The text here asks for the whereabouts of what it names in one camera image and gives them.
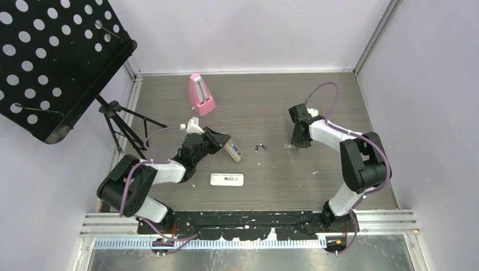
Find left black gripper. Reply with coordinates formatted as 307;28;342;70
193;127;230;165

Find beige battery cover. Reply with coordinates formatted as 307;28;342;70
284;144;298;150

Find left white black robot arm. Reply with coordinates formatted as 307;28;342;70
97;126;231;234

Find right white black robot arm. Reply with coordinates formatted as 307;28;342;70
288;103;392;232

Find white remote control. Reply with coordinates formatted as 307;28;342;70
210;173;244;187

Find pink metronome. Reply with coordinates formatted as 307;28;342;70
189;73;216;116

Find black tripod stand legs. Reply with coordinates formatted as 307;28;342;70
96;95;168;159

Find black perforated music stand desk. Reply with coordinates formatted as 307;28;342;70
1;1;137;145

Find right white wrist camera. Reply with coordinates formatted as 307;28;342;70
307;108;319;117

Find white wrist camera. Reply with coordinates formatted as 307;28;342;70
180;117;204;134
307;108;319;117

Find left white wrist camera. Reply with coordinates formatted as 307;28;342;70
180;117;204;134

